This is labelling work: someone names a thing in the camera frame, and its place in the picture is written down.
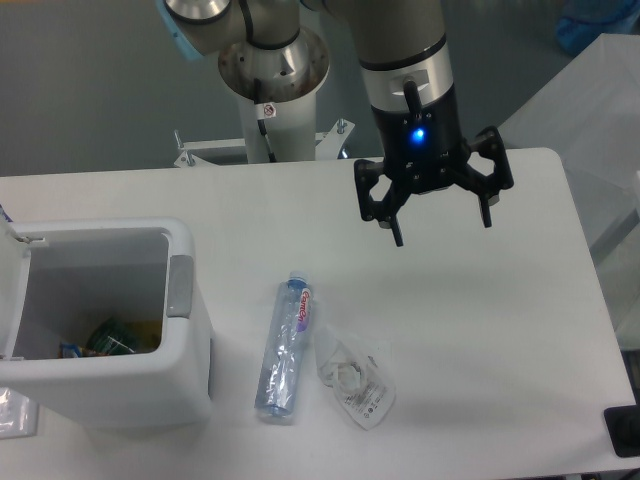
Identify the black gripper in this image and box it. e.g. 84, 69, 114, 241
353, 87, 515, 248

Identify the clear plastic wrapper bag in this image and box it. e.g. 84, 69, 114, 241
313, 325, 396, 430

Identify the clear plastic water bottle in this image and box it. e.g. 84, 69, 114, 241
254, 271, 314, 421

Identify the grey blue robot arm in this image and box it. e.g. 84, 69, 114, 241
156, 1, 514, 236

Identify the white trash can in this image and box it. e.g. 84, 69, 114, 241
1, 218, 213, 428

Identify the trash can lid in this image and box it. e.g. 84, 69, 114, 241
1, 209, 47, 360

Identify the white side table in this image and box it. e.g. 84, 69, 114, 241
500, 34, 639, 351

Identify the blue plastic bin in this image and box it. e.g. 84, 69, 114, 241
555, 1, 639, 56

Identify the black device at edge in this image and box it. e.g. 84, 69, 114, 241
604, 405, 639, 458

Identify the green snack wrapper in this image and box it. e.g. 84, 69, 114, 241
86, 317, 140, 355

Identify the white base bracket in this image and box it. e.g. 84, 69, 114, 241
173, 118, 356, 168

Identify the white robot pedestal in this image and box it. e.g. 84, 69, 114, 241
217, 25, 331, 164

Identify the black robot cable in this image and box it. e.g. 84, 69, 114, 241
252, 77, 278, 164

